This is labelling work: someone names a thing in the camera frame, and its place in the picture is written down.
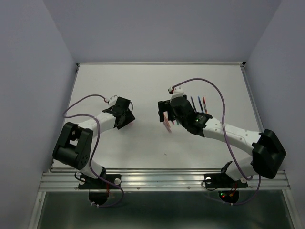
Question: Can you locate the pink highlighter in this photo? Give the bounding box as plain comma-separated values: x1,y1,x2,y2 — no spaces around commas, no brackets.
163,115,172,133

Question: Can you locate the blue pen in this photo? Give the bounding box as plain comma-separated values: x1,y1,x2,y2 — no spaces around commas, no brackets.
197,96,204,113

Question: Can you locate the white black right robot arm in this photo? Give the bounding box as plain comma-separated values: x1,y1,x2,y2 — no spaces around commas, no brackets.
158,96,286,186

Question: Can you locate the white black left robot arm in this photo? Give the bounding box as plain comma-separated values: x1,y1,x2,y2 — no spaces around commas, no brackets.
52,95,135,188

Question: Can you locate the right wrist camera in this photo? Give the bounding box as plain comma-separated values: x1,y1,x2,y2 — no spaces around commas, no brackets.
168,86,184,100

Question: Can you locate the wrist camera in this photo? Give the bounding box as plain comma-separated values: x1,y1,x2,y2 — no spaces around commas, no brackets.
106,95,118,107
168,86,184,100

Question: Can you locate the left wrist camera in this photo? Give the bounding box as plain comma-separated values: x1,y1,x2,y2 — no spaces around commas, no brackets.
106,95,118,107

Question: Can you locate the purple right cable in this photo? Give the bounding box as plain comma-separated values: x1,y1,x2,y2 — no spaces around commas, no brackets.
170,77,262,207

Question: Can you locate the aluminium rail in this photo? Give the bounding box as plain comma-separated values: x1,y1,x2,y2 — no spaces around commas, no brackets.
39,169,292,191

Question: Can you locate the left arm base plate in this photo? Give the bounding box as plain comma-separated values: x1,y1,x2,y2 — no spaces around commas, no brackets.
78,174,122,190

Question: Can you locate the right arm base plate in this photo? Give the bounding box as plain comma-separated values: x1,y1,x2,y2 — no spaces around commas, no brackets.
201,161,248,191

